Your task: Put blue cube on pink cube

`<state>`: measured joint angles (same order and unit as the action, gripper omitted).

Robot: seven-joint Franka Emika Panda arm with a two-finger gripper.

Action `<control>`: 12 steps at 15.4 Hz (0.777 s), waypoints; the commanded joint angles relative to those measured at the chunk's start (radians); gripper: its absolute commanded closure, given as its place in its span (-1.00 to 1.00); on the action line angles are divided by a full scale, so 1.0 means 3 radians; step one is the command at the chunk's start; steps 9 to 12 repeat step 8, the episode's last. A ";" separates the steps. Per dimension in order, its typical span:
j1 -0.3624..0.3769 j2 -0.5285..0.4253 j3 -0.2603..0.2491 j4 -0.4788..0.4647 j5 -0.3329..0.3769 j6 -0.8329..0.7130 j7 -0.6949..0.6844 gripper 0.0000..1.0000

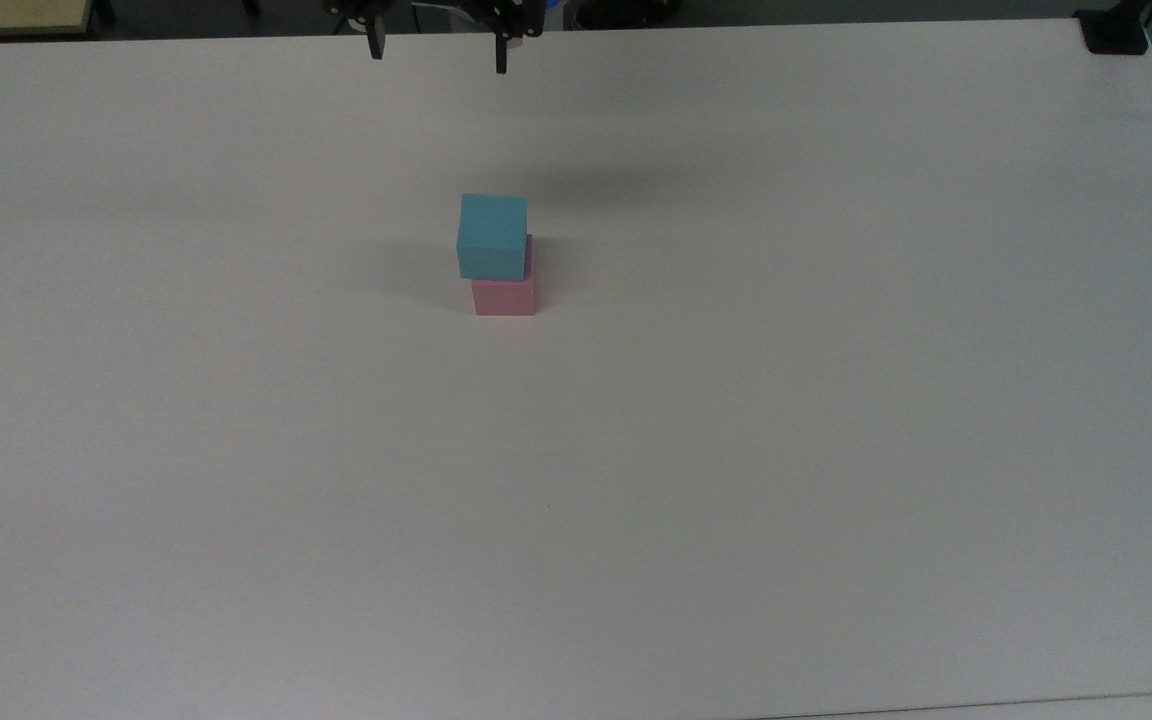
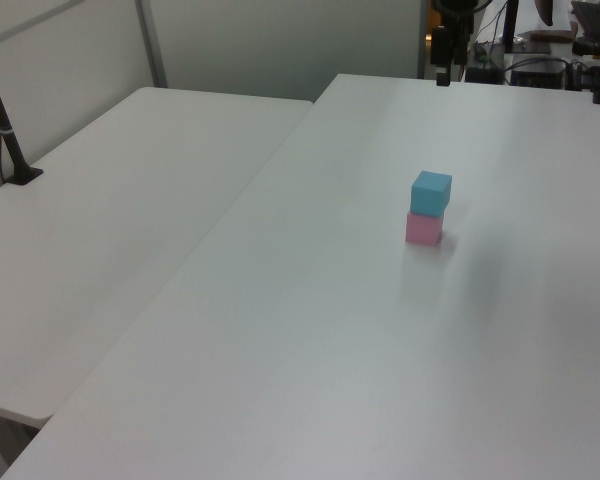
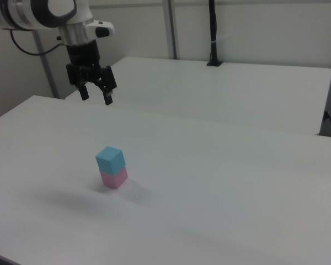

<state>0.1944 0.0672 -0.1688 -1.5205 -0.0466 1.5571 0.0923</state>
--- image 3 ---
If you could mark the black camera pole with clamp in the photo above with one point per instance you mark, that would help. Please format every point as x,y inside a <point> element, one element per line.
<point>213,33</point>

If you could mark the blue cube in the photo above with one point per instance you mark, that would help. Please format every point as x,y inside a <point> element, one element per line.
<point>110,161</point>

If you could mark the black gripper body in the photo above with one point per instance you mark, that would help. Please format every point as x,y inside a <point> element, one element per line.
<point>84,58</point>

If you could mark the white side table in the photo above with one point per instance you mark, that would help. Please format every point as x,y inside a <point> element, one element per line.
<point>209,91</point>

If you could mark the pink cube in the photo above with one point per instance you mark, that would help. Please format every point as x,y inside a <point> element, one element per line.
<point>114,179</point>

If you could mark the grey partition post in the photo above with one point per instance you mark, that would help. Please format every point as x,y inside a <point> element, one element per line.
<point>48,71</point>
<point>172,27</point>

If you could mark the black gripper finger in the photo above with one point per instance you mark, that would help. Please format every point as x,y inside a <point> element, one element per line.
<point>84,92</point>
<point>109,82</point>

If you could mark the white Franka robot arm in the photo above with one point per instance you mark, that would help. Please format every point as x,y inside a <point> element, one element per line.
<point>30,13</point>

